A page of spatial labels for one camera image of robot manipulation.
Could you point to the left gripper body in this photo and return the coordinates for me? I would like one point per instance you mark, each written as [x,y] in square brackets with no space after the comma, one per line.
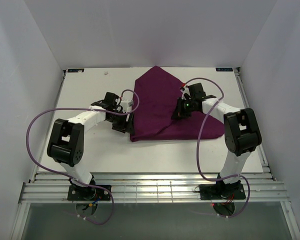
[125,124]

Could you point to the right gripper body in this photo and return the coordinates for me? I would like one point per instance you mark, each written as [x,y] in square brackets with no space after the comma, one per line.
[179,110]

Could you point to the purple cloth mat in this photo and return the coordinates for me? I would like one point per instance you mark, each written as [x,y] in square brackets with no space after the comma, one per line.
[158,92]

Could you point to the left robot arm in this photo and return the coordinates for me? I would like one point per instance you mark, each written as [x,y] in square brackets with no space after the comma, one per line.
[66,143]

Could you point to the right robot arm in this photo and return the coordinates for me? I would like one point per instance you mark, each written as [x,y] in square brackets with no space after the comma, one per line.
[241,130]

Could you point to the right blue label sticker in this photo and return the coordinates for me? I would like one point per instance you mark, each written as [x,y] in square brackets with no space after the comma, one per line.
[224,69]

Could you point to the blue label sticker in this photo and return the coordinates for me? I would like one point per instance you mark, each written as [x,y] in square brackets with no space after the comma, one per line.
[75,70]
[224,69]

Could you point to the left blue label sticker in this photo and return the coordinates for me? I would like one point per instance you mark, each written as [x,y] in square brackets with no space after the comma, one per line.
[75,70]

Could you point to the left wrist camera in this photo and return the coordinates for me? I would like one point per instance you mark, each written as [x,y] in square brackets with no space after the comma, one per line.
[126,107]

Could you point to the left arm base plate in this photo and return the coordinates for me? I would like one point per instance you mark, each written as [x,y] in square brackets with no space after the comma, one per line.
[83,193]

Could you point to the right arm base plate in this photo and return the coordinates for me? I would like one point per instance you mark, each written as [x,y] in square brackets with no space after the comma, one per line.
[215,192]

